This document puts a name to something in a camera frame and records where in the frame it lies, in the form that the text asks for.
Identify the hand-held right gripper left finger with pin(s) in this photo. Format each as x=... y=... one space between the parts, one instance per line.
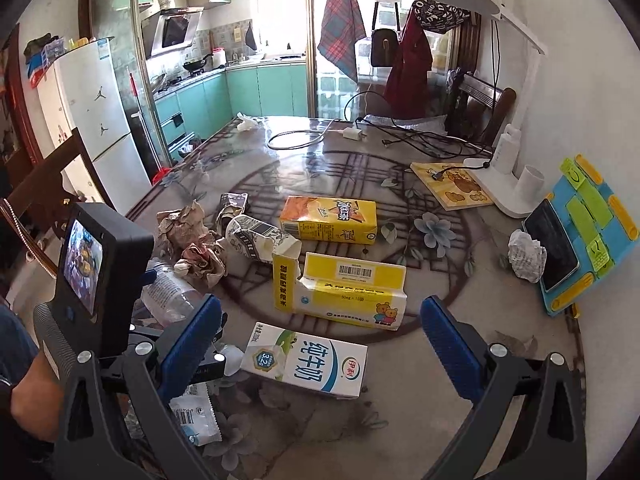
x=190 y=347

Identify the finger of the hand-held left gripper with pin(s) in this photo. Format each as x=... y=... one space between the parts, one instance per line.
x=212 y=367

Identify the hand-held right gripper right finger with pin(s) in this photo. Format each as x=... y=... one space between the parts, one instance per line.
x=450 y=347

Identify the printed paper wad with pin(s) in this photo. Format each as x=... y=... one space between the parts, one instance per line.
x=205 y=262

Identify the person's left forearm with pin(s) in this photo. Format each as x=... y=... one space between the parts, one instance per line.
x=35 y=400

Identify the white plastic wrapper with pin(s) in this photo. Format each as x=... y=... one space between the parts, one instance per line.
x=195 y=417

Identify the clear plastic bottle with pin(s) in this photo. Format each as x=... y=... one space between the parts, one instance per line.
x=167 y=297

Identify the crumpled brown paper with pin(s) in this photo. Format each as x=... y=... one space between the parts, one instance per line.
x=180 y=225

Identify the white milk carton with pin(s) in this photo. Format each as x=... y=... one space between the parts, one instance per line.
x=305 y=360

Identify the carved wooden chair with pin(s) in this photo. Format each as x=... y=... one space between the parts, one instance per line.
x=45 y=195

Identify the torn yellow medicine box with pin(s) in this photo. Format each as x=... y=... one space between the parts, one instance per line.
x=345 y=290

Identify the crumpled white paper ball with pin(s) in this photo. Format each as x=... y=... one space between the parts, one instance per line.
x=527 y=256

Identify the crushed patterned paper cup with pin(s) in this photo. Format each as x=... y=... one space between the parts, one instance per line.
x=252 y=240

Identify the small waste basket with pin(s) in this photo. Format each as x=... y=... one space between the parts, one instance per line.
x=187 y=148

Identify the dark blue clothing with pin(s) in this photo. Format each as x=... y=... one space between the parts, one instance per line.
x=12 y=340

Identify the red broom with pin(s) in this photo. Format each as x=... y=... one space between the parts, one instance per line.
x=145 y=125

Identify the black smartphone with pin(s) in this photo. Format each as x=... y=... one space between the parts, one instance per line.
x=550 y=245

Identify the white refrigerator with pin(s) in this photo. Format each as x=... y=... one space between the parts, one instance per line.
x=90 y=110

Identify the yellow picture board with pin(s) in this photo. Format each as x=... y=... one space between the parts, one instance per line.
x=450 y=185

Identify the yellow juice carton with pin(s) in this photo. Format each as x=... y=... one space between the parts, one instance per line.
x=327 y=220

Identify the blue and green phone stand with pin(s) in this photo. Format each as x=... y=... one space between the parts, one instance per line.
x=587 y=230

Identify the white cup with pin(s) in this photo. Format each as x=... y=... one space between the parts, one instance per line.
x=530 y=182

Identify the crumpled white tissue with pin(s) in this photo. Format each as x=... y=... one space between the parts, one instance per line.
x=247 y=122

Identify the white bottle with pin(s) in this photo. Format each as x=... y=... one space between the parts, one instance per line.
x=506 y=147

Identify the teal kitchen base cabinets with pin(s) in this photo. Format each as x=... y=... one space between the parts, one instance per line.
x=240 y=90

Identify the black wok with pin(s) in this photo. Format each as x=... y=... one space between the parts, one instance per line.
x=195 y=64

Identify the dark green cloth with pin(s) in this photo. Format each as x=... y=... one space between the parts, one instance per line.
x=37 y=45

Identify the white charger adapter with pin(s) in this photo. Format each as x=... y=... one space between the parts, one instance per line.
x=352 y=135

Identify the steel range hood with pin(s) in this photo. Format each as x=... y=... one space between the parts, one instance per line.
x=175 y=30

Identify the dark wooden chair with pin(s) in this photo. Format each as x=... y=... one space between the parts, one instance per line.
x=480 y=105

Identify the red hanging garment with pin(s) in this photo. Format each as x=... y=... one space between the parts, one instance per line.
x=407 y=70

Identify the black bag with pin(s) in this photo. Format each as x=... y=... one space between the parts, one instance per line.
x=382 y=47

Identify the plaid hanging cloth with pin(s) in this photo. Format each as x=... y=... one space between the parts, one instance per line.
x=340 y=20

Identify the dark patterned hanging cloth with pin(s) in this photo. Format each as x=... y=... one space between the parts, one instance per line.
x=440 y=15

